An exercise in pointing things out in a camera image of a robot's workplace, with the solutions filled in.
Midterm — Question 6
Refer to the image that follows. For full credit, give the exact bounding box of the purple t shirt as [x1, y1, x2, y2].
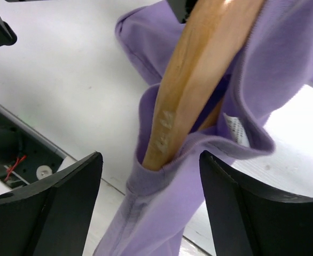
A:
[94, 1, 313, 255]

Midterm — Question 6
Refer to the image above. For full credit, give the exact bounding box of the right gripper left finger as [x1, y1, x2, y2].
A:
[0, 152, 103, 256]

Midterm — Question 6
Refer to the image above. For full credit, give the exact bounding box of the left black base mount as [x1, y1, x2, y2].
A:
[0, 105, 68, 195]

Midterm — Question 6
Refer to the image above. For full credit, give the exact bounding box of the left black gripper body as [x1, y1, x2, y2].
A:
[167, 0, 197, 24]

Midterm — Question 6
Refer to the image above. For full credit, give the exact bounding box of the wooden clothes hanger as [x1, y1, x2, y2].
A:
[142, 0, 264, 171]

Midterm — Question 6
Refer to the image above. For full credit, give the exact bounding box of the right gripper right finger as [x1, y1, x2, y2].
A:
[199, 151, 313, 255]

